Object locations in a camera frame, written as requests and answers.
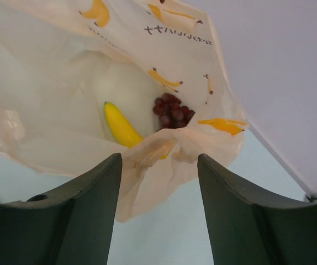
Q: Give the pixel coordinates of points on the yellow fake banana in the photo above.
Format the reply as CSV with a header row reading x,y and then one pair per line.
x,y
121,129

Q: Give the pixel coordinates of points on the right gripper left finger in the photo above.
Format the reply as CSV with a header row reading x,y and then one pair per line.
x,y
70,224

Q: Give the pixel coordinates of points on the translucent orange plastic bag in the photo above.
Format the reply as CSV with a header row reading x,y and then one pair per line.
x,y
60,61

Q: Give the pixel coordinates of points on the dark red fake grapes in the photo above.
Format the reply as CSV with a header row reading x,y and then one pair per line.
x,y
171,113

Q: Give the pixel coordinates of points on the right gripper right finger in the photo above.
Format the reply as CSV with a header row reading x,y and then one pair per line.
x,y
248,224

